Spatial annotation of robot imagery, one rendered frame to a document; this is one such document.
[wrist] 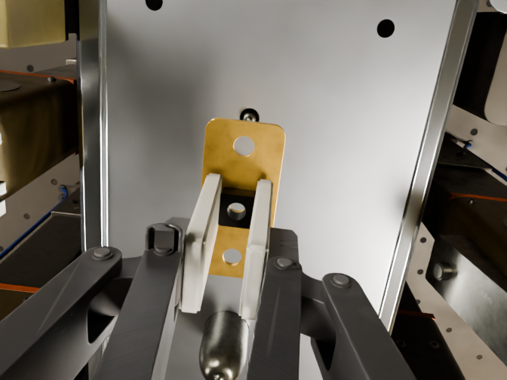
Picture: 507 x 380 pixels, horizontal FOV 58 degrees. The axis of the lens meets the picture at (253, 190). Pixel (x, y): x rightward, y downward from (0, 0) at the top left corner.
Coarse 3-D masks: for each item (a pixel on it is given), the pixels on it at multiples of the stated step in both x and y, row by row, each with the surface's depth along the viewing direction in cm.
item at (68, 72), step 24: (0, 72) 33; (24, 72) 34; (48, 72) 39; (72, 72) 40; (0, 96) 26; (24, 96) 28; (48, 96) 30; (72, 96) 33; (0, 120) 24; (24, 120) 27; (48, 120) 30; (72, 120) 33; (24, 144) 27; (48, 144) 30; (72, 144) 34; (0, 168) 25; (24, 168) 27; (48, 168) 31
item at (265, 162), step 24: (216, 120) 21; (240, 120) 21; (216, 144) 22; (264, 144) 22; (216, 168) 22; (240, 168) 22; (264, 168) 22; (240, 192) 22; (240, 216) 22; (216, 240) 24; (240, 240) 23; (216, 264) 24; (240, 264) 24
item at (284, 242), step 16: (272, 240) 18; (288, 240) 18; (272, 256) 16; (288, 256) 17; (304, 288) 15; (304, 304) 14; (320, 304) 14; (304, 320) 15; (320, 320) 14; (320, 336) 15
